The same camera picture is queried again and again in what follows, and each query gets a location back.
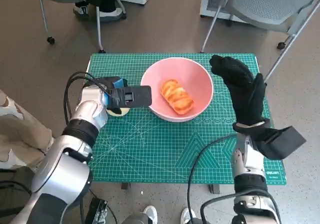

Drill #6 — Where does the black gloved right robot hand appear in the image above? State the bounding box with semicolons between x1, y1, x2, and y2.
209;54;267;127

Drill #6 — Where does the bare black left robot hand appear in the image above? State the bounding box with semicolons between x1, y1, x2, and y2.
96;76;129;89

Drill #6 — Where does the round toy bread bun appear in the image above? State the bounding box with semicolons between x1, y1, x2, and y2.
106;106;131;117

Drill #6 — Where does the pink bowl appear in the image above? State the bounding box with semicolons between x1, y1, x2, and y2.
140;57;214;123

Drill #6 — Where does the long braided toy bread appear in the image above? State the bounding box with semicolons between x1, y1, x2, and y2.
160;78;195;115

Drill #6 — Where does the green cutting mat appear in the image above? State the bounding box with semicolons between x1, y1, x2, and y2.
74;53;288;185

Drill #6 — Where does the grey mesh chair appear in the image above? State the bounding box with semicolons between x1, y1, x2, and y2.
200;0;320;82

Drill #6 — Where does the black floor device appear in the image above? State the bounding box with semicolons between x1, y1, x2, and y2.
84;198;108;224

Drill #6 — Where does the white shoe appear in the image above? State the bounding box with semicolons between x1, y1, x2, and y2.
142;205;158;224
180;207;196;224

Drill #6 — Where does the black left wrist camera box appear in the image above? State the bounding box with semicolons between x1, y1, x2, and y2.
107;85;153;109

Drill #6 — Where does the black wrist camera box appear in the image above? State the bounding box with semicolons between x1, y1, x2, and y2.
254;126;307;160
107;85;153;109

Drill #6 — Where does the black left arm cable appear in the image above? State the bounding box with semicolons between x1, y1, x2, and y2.
63;71;111;125

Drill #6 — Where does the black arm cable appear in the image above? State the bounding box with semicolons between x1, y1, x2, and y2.
187;134;251;224
63;71;111;125

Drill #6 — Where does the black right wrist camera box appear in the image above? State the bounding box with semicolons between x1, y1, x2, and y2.
254;126;307;160

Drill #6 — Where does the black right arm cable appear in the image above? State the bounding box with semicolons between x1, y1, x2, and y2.
187;134;251;224

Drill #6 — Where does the black floor cable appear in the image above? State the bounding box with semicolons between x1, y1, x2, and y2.
0;180;33;210

